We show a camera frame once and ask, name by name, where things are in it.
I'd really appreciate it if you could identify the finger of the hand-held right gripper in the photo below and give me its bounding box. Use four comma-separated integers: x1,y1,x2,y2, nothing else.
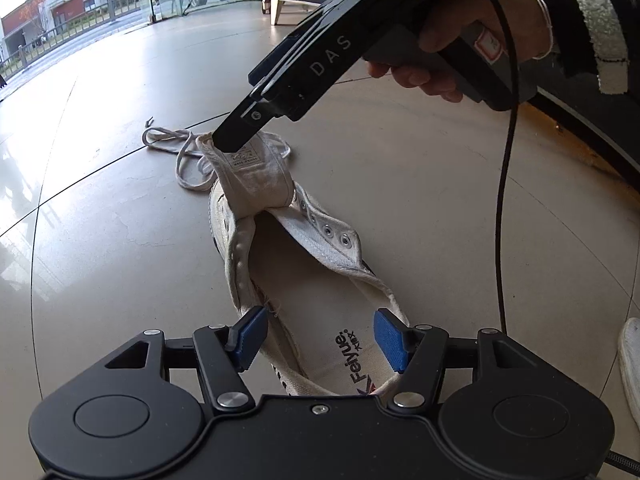
212,91,302,155

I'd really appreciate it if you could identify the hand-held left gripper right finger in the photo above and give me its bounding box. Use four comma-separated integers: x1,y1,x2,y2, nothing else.
373,307,543,415

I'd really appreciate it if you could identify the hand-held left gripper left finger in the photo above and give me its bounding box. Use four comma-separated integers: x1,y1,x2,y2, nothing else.
102,306,271,415

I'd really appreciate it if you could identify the white canvas shoe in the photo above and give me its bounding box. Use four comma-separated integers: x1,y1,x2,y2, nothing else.
195,130,411,397

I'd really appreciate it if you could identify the white shoelace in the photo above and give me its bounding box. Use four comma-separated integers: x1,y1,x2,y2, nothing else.
142,119,293,191

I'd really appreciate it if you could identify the person's right hand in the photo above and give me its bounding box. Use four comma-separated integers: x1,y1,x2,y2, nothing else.
366,0,553,104

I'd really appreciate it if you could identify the stone railing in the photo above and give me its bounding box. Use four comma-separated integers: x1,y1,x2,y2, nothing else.
0,0,141,81

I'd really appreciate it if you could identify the white mesh sneaker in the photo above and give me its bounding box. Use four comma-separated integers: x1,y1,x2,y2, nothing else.
617,317,640,411

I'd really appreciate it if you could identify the silver bracelet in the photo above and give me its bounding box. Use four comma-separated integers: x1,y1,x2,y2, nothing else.
520,0,556,58

